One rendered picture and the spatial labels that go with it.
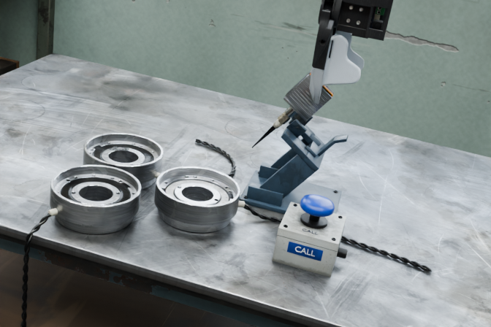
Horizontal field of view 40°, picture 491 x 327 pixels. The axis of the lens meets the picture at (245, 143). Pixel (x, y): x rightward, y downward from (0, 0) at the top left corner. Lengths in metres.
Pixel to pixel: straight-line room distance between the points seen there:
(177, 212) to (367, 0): 0.33
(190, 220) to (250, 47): 1.70
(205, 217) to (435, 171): 0.47
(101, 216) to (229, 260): 0.15
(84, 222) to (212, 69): 1.79
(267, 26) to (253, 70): 0.17
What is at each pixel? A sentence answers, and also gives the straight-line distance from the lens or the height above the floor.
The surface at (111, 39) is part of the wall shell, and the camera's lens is 2.65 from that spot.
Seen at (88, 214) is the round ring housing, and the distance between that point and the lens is 0.78.
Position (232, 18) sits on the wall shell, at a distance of 2.46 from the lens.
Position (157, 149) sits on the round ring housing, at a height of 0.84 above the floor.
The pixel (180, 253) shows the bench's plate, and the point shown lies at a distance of 0.78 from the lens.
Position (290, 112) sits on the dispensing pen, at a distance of 0.88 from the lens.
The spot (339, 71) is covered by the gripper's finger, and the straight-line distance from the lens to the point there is 0.83.
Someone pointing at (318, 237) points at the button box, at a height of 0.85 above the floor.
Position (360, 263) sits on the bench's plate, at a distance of 0.83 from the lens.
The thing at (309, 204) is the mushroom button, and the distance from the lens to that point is 0.77.
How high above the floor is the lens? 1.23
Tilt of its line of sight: 23 degrees down
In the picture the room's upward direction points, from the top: 10 degrees clockwise
